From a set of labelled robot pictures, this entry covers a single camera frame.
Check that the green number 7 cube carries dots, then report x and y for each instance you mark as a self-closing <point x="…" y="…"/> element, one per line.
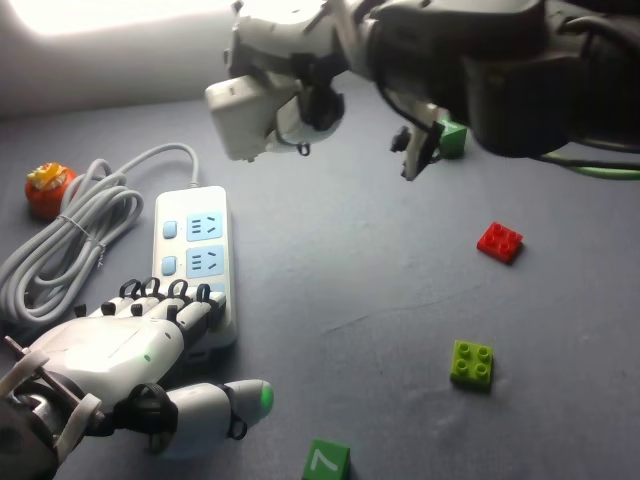
<point x="327" y="462"/>

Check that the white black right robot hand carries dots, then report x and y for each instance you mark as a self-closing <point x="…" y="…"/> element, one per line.
<point x="270" y="35"/>

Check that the green letter Y cube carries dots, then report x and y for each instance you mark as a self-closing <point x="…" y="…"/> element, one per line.
<point x="455" y="142"/>

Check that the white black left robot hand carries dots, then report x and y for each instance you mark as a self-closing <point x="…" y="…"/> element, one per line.
<point x="115" y="350"/>

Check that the red toy brick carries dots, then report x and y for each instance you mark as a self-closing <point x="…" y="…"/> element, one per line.
<point x="500" y="242"/>

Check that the grey table cloth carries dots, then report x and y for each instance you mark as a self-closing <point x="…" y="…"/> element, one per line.
<point x="350" y="310"/>

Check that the white power strip blue sockets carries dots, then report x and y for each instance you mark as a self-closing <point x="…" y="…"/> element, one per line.
<point x="175" y="200"/>

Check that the lime green toy brick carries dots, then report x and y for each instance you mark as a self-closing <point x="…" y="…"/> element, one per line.
<point x="472" y="367"/>

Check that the white square charger plug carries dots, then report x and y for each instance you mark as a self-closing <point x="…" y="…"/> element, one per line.
<point x="240" y="120"/>

